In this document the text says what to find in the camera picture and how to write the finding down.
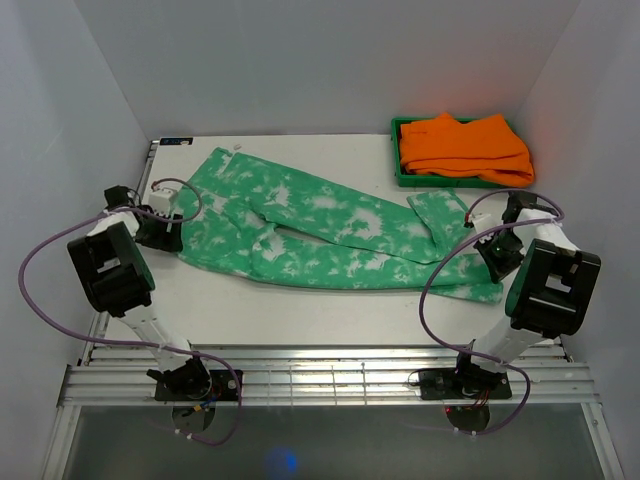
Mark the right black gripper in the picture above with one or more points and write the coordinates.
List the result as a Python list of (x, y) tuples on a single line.
[(498, 269)]

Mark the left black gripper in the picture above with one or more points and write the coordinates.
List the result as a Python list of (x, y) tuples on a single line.
[(171, 241)]

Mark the green white tie-dye trousers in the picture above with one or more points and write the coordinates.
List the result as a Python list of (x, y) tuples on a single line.
[(253, 218)]

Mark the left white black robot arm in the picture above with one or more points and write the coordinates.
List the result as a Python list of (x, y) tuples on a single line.
[(116, 280)]

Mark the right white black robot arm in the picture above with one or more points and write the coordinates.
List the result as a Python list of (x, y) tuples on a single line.
[(549, 296)]

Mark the orange folded trousers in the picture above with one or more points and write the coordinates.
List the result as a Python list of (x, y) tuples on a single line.
[(486, 148)]

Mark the black label sticker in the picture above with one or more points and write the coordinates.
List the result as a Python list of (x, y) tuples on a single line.
[(176, 141)]

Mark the green plastic tray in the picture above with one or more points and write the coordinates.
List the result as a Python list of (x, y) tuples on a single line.
[(406, 180)]

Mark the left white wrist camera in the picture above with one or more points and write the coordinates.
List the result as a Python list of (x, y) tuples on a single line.
[(161, 199)]

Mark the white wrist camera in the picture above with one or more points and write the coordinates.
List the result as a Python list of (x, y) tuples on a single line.
[(480, 222), (161, 199)]

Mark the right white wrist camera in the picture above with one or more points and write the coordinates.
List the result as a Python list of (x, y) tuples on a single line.
[(480, 222)]

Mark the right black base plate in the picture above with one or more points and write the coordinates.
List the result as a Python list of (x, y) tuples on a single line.
[(451, 384)]

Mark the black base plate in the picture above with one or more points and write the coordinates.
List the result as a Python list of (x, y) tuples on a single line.
[(451, 384), (218, 384)]

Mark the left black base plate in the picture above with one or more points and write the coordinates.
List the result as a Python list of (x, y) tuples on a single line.
[(218, 384)]

